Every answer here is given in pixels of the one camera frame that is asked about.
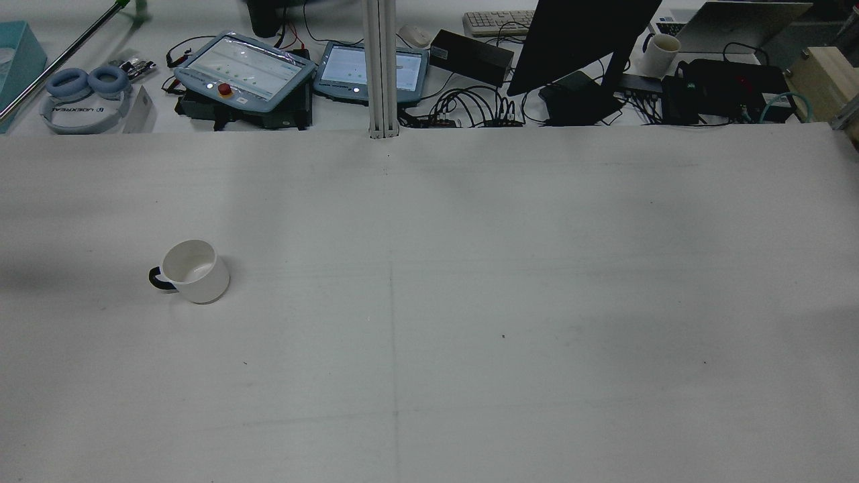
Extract black usb hub with cables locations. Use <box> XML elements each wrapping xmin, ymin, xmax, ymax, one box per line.
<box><xmin>400</xmin><ymin>86</ymin><xmax>531</xmax><ymax>129</ymax></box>

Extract black electronics box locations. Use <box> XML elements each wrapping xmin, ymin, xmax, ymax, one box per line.
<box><xmin>662</xmin><ymin>58</ymin><xmax>797</xmax><ymax>126</ymax></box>

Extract silver laptop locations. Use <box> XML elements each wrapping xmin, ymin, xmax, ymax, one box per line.
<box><xmin>650</xmin><ymin>1</ymin><xmax>814</xmax><ymax>54</ymax></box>

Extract teach pendant with red button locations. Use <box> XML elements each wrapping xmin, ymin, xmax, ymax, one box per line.
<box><xmin>173</xmin><ymin>31</ymin><xmax>317</xmax><ymax>113</ymax></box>

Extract wooden box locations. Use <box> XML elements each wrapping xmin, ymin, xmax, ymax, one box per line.
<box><xmin>784</xmin><ymin>46</ymin><xmax>859</xmax><ymax>129</ymax></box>

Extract white mug with dark inside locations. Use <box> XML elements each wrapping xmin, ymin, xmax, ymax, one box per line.
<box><xmin>641</xmin><ymin>33</ymin><xmax>682</xmax><ymax>78</ymax></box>

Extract black power brick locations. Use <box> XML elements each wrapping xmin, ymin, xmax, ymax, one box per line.
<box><xmin>429</xmin><ymin>29</ymin><xmax>515</xmax><ymax>87</ymax></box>

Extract blue headphones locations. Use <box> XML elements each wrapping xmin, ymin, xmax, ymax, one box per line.
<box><xmin>40</xmin><ymin>65</ymin><xmax>132</xmax><ymax>136</ymax></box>

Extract teach pendant without red button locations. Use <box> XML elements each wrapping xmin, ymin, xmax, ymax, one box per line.
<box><xmin>313</xmin><ymin>41</ymin><xmax>431</xmax><ymax>105</ymax></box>

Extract teal cable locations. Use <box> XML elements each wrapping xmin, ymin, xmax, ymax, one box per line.
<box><xmin>758</xmin><ymin>91</ymin><xmax>815</xmax><ymax>124</ymax></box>

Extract white cup with black handle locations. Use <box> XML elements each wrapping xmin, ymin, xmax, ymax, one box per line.
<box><xmin>148</xmin><ymin>239</ymin><xmax>231</xmax><ymax>305</ymax></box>

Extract aluminium profile post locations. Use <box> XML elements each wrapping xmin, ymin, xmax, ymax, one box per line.
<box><xmin>362</xmin><ymin>0</ymin><xmax>401</xmax><ymax>140</ymax></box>

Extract white card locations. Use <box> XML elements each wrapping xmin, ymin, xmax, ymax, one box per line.
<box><xmin>122</xmin><ymin>85</ymin><xmax>156</xmax><ymax>134</ymax></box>

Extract teal box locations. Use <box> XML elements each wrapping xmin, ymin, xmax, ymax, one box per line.
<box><xmin>0</xmin><ymin>20</ymin><xmax>48</xmax><ymax>117</ymax></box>

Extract white keyboard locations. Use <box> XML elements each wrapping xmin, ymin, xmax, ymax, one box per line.
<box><xmin>462</xmin><ymin>9</ymin><xmax>537</xmax><ymax>37</ymax></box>

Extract black computer monitor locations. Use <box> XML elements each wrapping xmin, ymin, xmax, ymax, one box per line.
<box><xmin>506</xmin><ymin>0</ymin><xmax>664</xmax><ymax>127</ymax></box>

